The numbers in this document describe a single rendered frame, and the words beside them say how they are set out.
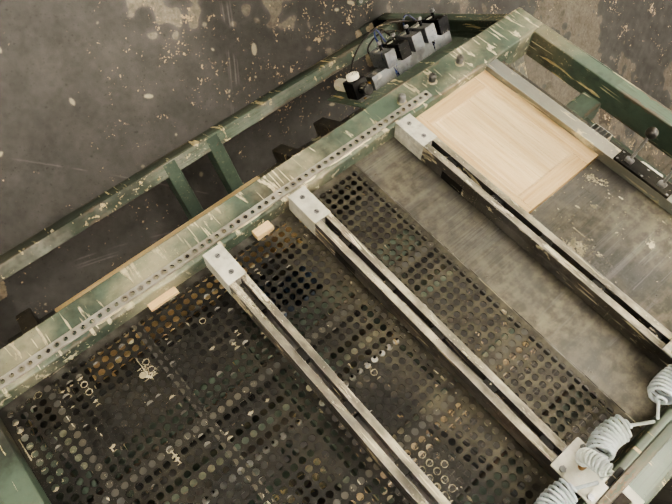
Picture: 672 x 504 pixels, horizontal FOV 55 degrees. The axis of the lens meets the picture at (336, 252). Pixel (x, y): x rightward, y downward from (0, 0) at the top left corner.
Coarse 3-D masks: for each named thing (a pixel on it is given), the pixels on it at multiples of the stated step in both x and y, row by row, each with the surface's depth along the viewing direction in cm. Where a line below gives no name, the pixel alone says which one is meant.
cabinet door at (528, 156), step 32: (448, 96) 214; (480, 96) 215; (512, 96) 214; (448, 128) 208; (480, 128) 208; (512, 128) 208; (544, 128) 208; (480, 160) 201; (512, 160) 201; (544, 160) 201; (576, 160) 201; (512, 192) 195; (544, 192) 195
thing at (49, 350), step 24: (384, 120) 204; (312, 168) 195; (288, 192) 190; (240, 216) 186; (216, 240) 182; (168, 264) 178; (144, 288) 175; (96, 312) 171; (72, 336) 168; (0, 384) 161
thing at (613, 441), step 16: (656, 384) 146; (656, 400) 145; (656, 416) 142; (592, 432) 143; (608, 432) 141; (624, 432) 140; (592, 448) 140; (608, 448) 138; (656, 448) 134; (640, 464) 132; (560, 480) 136; (624, 480) 130; (544, 496) 138; (560, 496) 133; (608, 496) 129
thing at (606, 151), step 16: (496, 64) 219; (512, 80) 215; (528, 96) 212; (544, 96) 212; (544, 112) 210; (560, 112) 208; (576, 128) 205; (592, 144) 202; (608, 144) 202; (608, 160) 200; (624, 176) 199; (656, 192) 193
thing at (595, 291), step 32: (416, 128) 200; (448, 160) 194; (480, 192) 189; (512, 224) 184; (544, 256) 181; (576, 256) 178; (576, 288) 178; (608, 288) 173; (608, 320) 175; (640, 320) 170
